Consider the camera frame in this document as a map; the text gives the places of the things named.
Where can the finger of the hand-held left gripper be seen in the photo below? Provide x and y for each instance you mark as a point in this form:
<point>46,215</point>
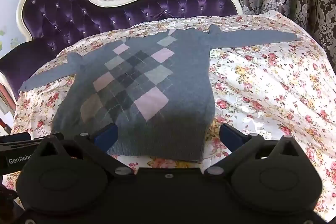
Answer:
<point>23,135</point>

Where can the floral printed blanket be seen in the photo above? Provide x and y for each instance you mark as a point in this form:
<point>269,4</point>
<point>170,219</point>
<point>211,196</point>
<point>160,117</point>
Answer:
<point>262,82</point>

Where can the stack of books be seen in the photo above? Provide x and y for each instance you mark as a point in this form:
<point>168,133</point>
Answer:
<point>6,100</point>

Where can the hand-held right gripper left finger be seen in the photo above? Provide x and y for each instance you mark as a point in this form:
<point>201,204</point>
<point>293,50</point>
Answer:
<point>106,136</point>

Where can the purple tufted velvet headboard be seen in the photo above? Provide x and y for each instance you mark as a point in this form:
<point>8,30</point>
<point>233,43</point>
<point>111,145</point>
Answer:
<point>78,11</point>

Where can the green wall sticker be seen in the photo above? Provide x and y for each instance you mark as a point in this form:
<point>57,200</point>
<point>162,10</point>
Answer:
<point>5,41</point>

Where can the grey argyle knit sweater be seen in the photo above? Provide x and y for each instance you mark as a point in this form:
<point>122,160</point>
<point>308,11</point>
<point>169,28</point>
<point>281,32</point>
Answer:
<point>147,82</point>

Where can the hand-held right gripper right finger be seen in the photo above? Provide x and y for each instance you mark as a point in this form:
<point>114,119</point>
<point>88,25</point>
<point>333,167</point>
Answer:
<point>231,136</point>

